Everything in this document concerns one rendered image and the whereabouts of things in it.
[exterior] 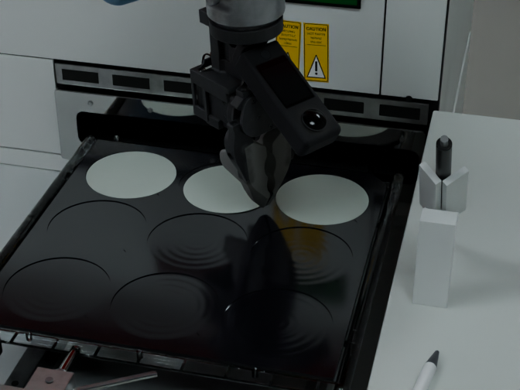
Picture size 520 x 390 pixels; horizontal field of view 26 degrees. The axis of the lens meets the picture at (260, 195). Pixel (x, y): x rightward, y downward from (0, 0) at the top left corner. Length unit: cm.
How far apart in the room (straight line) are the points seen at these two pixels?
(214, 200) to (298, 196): 9
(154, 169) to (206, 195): 8
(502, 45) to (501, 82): 27
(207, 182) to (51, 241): 19
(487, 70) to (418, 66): 236
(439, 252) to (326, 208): 29
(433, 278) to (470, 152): 27
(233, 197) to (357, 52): 21
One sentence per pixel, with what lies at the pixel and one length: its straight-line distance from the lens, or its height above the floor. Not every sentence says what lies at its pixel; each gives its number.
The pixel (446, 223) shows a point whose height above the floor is 105.
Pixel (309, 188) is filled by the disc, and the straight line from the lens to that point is 123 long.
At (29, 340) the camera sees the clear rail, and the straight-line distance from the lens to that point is 104.
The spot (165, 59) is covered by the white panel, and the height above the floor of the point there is 99.
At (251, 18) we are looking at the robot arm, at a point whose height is 113.
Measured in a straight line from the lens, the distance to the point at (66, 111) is 137.
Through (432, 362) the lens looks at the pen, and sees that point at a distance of 89.
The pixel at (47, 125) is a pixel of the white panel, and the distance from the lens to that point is 141.
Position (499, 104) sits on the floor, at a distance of 339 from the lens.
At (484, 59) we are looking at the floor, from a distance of 366.
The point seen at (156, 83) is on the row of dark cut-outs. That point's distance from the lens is 132.
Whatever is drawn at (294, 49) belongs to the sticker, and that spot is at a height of 102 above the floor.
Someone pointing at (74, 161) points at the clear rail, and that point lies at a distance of 129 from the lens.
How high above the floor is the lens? 155
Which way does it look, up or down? 32 degrees down
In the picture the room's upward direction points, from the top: straight up
